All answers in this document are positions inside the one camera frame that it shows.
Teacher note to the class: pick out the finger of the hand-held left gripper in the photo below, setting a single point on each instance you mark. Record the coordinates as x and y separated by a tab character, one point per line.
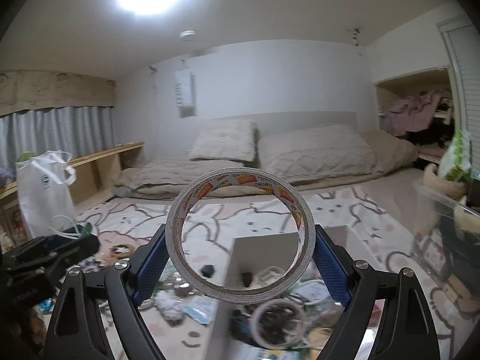
65	242
84	251

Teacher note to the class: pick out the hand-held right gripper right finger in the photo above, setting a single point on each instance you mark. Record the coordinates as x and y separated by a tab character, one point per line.
332	270

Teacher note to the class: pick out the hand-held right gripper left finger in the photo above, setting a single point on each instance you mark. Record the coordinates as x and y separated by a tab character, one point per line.
150	266

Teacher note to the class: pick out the grey tape roll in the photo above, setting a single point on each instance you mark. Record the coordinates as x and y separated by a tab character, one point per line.
232	291

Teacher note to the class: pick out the white cardboard box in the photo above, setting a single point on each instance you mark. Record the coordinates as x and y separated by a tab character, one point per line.
225	322

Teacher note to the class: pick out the brown round ornament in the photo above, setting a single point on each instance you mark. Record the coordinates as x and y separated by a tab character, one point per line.
120	251

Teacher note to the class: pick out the white crumpled cloth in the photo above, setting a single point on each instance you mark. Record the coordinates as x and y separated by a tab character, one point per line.
168	305

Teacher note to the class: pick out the white shopping bag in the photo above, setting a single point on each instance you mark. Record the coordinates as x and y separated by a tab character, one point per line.
41	195

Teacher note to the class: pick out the beige folded duvet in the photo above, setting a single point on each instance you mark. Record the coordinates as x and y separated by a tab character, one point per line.
157	180

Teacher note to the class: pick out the wooden shelf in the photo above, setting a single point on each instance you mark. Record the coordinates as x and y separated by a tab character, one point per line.
108	165

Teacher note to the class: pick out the white tape roll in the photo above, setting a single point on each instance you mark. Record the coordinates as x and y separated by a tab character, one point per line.
255	320

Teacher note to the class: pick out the grey curtain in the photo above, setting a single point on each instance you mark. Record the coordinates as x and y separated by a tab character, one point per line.
75	131

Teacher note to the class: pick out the clear plastic storage bin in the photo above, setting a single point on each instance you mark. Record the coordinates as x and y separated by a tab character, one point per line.
442	232

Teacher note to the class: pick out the large beige pillow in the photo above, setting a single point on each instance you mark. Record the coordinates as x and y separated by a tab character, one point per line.
315	153

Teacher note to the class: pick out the woven basket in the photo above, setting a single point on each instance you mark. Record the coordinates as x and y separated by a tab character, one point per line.
435	183

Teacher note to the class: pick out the small beige pillow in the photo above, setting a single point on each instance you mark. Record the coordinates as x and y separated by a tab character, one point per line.
225	140

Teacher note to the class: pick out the beige curtain valance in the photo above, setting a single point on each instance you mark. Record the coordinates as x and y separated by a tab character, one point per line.
56	90

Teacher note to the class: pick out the beige bed headboard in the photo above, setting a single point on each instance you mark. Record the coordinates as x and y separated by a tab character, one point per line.
300	118

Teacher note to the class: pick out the black clothes pile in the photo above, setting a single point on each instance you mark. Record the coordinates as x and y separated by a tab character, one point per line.
431	138

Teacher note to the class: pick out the green tissue packet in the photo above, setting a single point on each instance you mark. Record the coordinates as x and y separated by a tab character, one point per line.
455	157

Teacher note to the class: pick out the pink clothes pile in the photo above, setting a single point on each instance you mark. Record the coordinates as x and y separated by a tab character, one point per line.
416	108

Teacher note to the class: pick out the white louvred door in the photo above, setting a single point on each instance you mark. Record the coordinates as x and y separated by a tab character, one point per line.
468	82

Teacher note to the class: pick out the white smoke detector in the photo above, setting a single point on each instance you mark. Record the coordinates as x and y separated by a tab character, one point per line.
187	34

